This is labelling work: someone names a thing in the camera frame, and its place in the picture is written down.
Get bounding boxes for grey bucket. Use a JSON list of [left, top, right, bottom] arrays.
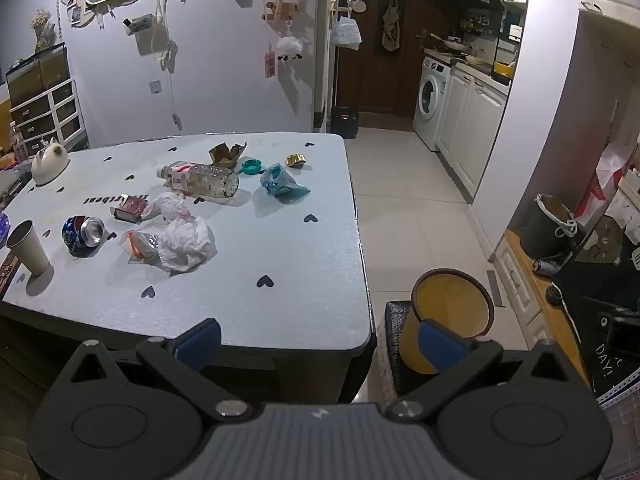
[[520, 193, 578, 258]]

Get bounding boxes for white kitchen cabinets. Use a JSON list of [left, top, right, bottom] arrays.
[[437, 62, 511, 201]]

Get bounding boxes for red and white bag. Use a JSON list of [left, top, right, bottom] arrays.
[[575, 142, 633, 221]]

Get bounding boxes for glass tank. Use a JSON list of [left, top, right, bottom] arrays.
[[5, 42, 71, 106]]

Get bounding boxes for white sheep plush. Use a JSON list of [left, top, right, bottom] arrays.
[[276, 36, 304, 62]]

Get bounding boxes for red snack wrapper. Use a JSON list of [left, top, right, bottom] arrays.
[[114, 194, 149, 222]]

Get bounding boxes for paper cup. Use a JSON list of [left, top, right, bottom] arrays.
[[6, 220, 51, 277]]

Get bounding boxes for brown cardboard scrap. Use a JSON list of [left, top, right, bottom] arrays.
[[208, 141, 248, 168]]

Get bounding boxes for large white tissue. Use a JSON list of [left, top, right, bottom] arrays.
[[150, 216, 217, 273]]

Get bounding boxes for hanging apron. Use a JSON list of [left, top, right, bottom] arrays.
[[382, 0, 403, 52]]

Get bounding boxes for clear orange plastic wrapper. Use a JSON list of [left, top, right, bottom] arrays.
[[119, 227, 163, 263]]

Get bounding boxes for wooden wall hook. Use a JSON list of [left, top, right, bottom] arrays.
[[266, 2, 299, 23]]

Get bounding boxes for black textured stool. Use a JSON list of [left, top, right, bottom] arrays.
[[375, 300, 481, 406]]

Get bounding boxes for yellow trash bin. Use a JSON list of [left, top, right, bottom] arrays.
[[397, 269, 496, 376]]

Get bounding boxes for dried flower bunch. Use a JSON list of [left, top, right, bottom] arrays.
[[30, 8, 61, 51]]

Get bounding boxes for blue plastic bag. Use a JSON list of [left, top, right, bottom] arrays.
[[259, 162, 311, 204]]

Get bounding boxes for milk carton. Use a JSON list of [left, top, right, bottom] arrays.
[[10, 127, 28, 163]]

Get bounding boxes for white washing machine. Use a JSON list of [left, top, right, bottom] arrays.
[[413, 55, 453, 151]]

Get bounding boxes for white low cabinet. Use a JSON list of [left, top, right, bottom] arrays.
[[492, 230, 591, 361]]

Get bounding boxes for small wall pouch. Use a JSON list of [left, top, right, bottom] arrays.
[[124, 12, 156, 36]]

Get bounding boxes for hanging white plastic bag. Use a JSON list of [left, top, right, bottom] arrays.
[[331, 16, 362, 51]]

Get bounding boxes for white plastic bag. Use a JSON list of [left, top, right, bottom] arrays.
[[331, 16, 362, 51], [141, 191, 193, 223]]

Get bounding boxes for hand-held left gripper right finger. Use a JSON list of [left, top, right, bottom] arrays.
[[385, 318, 588, 421]]

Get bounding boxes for white drawer unit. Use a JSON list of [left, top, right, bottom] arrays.
[[7, 78, 83, 158]]

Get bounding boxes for crushed blue can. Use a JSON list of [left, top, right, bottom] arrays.
[[61, 215, 107, 256]]

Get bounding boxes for dark printed doormat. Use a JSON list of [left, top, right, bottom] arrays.
[[552, 240, 640, 396]]

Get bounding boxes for white cat-shaped teapot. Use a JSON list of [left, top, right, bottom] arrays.
[[31, 137, 71, 184]]

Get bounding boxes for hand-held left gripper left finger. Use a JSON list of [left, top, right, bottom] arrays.
[[62, 318, 255, 419]]

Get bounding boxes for clear plastic bottle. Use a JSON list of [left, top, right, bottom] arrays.
[[156, 160, 241, 200]]

